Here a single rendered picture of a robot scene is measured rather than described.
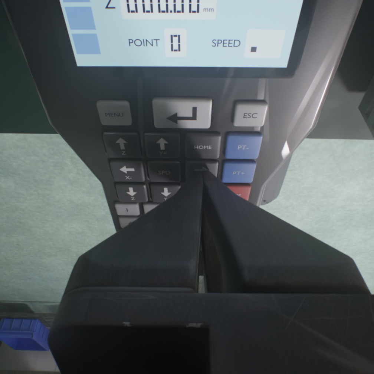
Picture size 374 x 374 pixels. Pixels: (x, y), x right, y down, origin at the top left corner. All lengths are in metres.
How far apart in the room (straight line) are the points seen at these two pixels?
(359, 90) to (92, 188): 1.41
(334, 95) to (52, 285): 2.55
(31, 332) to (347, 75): 2.89
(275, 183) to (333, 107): 0.85
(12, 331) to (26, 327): 0.11
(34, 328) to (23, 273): 0.57
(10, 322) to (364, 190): 2.66
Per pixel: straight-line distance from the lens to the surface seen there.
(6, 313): 3.11
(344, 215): 1.88
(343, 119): 0.32
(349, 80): 0.30
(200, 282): 0.68
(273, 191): 1.18
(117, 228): 0.16
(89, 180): 1.57
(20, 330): 3.05
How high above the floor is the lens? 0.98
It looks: 40 degrees down
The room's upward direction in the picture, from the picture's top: 179 degrees counter-clockwise
